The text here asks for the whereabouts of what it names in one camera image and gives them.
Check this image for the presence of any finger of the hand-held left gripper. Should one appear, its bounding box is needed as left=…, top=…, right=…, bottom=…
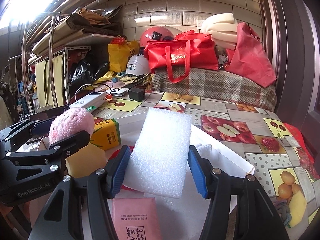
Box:
left=0, top=119, right=54, bottom=143
left=4, top=131, right=91, bottom=173

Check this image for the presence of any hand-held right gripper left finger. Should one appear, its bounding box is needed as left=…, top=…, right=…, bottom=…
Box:
left=30, top=145, right=132, bottom=240

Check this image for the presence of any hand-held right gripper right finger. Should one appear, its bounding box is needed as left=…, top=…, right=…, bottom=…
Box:
left=187, top=145, right=290, bottom=240

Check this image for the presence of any pink plush toy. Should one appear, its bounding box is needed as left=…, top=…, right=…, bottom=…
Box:
left=49, top=109, right=95, bottom=145

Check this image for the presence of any white cardboard box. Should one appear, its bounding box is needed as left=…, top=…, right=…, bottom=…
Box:
left=37, top=112, right=255, bottom=240

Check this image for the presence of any white foam block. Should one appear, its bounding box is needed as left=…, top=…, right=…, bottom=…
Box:
left=145, top=191, right=213, bottom=230
left=124, top=107, right=192, bottom=198

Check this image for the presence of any white rolled cloth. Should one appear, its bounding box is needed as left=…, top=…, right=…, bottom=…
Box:
left=195, top=142, right=213, bottom=160

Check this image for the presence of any yellow sponge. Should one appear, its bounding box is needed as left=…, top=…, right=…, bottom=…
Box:
left=65, top=144, right=108, bottom=178

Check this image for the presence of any pink tissue packet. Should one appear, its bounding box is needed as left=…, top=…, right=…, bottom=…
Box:
left=111, top=197, right=160, bottom=240

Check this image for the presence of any yellow juice carton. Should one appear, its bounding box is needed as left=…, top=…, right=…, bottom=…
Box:
left=90, top=118, right=122, bottom=151

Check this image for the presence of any white power bank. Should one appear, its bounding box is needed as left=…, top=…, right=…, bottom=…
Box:
left=69, top=91, right=107, bottom=113

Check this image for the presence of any yellow curtain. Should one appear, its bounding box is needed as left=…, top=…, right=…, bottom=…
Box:
left=34, top=50, right=66, bottom=108

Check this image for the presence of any fruit print tablecloth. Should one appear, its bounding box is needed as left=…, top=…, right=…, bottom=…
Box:
left=92, top=90, right=315, bottom=230

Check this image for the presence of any black plastic bag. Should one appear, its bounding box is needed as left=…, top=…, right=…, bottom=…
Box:
left=70, top=57, right=109, bottom=84

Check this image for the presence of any chrome tube rack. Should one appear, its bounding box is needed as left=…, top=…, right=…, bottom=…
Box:
left=7, top=14, right=63, bottom=117

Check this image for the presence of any black charger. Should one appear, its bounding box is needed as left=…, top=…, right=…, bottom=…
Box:
left=128, top=87, right=146, bottom=102

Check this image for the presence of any plaid cloth cover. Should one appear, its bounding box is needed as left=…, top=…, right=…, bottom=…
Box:
left=151, top=68, right=277, bottom=112

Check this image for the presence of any yellow shopping bag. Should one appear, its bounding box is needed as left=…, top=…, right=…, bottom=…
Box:
left=108, top=37, right=139, bottom=73

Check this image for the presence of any red cloth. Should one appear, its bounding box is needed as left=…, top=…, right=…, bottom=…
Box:
left=282, top=122, right=320, bottom=180

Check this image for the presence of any white helmet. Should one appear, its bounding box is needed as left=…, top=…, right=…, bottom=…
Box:
left=126, top=54, right=151, bottom=77

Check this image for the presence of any cluttered storage shelf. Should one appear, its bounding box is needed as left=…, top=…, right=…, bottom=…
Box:
left=25, top=4, right=125, bottom=90

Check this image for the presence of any red tote bag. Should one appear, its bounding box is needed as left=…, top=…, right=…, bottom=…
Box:
left=144, top=29, right=219, bottom=83

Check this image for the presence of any red non-woven bag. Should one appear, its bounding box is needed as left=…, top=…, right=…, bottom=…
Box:
left=225, top=22, right=277, bottom=88

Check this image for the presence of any pink helmet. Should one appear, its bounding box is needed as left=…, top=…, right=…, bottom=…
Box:
left=139, top=26, right=184, bottom=53

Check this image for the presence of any stack of white foam pads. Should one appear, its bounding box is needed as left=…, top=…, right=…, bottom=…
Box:
left=201, top=12, right=239, bottom=52

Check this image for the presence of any white wireless charger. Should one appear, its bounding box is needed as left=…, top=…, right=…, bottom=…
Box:
left=105, top=88, right=127, bottom=97

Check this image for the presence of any knotted rope toy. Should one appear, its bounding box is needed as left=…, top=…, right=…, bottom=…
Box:
left=274, top=196, right=293, bottom=228

